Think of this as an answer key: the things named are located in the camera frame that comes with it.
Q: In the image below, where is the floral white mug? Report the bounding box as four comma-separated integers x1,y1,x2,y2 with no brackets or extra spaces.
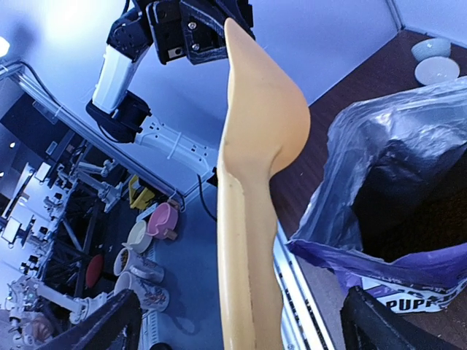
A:
113,247,165,284

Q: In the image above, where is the yellow plastic scoop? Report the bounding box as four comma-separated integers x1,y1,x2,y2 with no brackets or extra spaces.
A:
217,19,311,349

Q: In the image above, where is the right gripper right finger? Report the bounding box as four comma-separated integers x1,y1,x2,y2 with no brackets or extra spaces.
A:
340,287,457,350

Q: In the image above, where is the cream mug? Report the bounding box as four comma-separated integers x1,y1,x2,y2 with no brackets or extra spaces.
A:
123,220,153,254

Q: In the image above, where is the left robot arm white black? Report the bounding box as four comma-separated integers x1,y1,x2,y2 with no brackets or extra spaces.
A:
86,1,253,179

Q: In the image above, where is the right aluminium frame post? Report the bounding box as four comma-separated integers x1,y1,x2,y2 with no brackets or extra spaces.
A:
385,0,406,31

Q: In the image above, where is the pink mug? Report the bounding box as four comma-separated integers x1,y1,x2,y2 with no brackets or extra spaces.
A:
147,203,179,241

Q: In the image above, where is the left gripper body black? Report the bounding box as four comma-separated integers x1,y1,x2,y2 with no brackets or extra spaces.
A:
146,1,254,64

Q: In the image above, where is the pale blue ribbed bowl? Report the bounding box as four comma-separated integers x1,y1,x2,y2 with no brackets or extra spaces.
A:
411,38,451,62

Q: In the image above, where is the front aluminium rail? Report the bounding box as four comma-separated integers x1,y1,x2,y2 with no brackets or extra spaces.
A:
273,225,335,350

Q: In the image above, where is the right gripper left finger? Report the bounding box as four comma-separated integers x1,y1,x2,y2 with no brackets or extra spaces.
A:
40,289,142,349

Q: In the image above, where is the navy white ceramic bowl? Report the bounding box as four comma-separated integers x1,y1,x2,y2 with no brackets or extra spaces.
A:
414,56,460,85

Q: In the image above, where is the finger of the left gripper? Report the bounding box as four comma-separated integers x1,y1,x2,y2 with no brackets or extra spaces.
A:
179,1,234,65

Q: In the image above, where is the purple pet food bag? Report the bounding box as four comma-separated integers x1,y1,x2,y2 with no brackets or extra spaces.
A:
287,77,466,314

